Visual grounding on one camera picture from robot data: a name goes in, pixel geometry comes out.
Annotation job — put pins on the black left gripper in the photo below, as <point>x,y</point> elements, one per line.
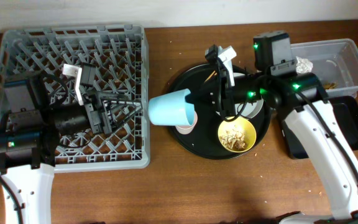
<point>94,103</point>

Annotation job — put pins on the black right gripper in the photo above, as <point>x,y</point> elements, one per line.
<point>223,98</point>

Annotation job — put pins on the light blue plastic cup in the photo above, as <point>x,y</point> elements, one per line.
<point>172,109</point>

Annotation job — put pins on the pink plastic cup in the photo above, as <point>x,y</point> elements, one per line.
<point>187,129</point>

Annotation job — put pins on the yellow plastic bowl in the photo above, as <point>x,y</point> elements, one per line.
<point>246,125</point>

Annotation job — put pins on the brown snack wrapper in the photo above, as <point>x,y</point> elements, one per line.
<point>330,86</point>

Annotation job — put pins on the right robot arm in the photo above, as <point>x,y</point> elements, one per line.
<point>303,104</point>

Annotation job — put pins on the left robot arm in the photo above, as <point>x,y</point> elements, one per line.
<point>30,132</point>

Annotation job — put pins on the grey plastic dishwasher rack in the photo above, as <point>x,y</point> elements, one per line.
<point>120,55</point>

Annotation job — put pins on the clear plastic waste bin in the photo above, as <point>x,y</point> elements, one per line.
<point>334,62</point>

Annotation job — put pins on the black rectangular waste tray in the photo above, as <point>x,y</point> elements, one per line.
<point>345,109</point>

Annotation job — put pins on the wooden chopstick upper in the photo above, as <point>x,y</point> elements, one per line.
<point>211,75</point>

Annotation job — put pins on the round black serving tray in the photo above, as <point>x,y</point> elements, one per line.
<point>203,139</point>

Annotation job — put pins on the grey round plate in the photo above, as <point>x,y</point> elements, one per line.
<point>251,109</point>

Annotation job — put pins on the food scraps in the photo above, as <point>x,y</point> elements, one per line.
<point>234,139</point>

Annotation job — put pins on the crumpled white paper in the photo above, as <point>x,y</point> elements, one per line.
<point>303,65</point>

